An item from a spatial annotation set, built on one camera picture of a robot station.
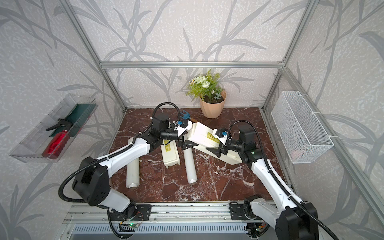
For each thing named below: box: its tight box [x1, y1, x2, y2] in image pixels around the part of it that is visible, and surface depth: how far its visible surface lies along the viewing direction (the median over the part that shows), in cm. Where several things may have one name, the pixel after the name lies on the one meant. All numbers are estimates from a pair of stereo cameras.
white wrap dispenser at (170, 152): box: [160, 139, 181, 169], surface depth 88 cm
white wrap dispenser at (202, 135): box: [186, 121, 243, 165], surface depth 71 cm
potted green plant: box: [185, 69, 227, 119], surface depth 104 cm
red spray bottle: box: [41, 120, 74, 160], surface depth 61 cm
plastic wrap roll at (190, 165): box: [183, 147, 197, 185], surface depth 87 cm
